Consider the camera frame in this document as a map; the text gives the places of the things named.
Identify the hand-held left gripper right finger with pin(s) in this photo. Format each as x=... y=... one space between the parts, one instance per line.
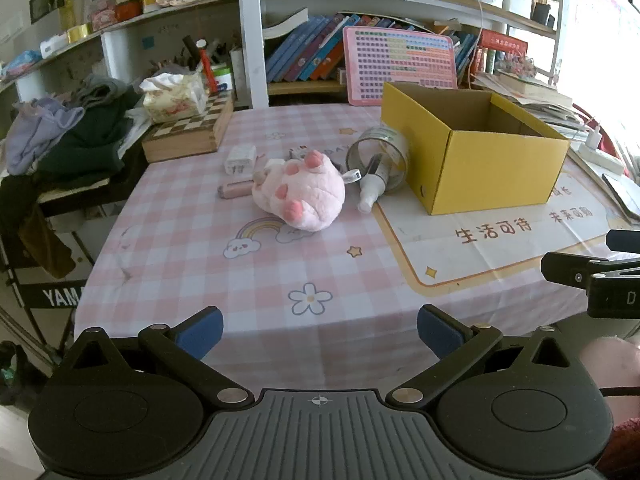
x=440 y=332

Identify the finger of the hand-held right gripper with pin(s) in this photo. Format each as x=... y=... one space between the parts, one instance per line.
x=565 y=267
x=622 y=239

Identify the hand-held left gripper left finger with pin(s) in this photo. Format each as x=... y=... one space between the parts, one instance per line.
x=200 y=332

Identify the yellow cardboard box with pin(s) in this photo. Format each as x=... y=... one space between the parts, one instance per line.
x=500 y=170

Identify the pink utility knife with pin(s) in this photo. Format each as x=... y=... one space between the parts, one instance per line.
x=235 y=188

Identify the white spray bottle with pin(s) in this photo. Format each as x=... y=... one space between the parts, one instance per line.
x=372 y=187

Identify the pink plush paw toy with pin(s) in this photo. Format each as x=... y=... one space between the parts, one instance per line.
x=310 y=195

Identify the white charger adapter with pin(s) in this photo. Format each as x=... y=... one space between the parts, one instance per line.
x=240 y=160

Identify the wide clear tape roll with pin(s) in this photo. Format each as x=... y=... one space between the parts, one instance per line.
x=395 y=137

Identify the dark smartphone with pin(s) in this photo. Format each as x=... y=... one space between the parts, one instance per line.
x=622 y=197

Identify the white power strip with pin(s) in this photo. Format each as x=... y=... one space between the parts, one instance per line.
x=600 y=157

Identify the red cloth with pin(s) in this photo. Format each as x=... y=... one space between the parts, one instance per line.
x=602 y=135

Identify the white plugged charger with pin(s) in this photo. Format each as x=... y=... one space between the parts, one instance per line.
x=593 y=136

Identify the black electronic keyboard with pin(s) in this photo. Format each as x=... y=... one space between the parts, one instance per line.
x=50 y=296

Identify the stack of books and papers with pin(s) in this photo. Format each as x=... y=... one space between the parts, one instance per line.
x=530 y=95

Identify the wooden chessboard box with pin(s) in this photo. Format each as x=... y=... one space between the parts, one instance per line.
x=185 y=135

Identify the colourful paper flower craft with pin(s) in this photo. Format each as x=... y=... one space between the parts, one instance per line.
x=515 y=66

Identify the dark green cloth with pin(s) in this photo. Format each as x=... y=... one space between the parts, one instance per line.
x=85 y=145

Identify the red box on shelf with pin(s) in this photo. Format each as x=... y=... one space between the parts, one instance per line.
x=500 y=45

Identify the floral tissue box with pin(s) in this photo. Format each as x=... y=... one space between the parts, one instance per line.
x=172 y=102

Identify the black pen holder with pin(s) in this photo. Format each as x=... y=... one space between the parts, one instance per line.
x=544 y=15

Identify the purple cloth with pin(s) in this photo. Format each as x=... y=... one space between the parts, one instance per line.
x=40 y=135

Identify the pink learning board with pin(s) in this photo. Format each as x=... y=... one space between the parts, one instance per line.
x=400 y=60

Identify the row of blue books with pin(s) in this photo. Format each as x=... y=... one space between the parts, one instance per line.
x=300 y=50

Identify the white bookshelf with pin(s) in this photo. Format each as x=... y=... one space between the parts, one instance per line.
x=252 y=35

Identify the pink wall poster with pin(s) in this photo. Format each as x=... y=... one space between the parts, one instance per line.
x=600 y=15

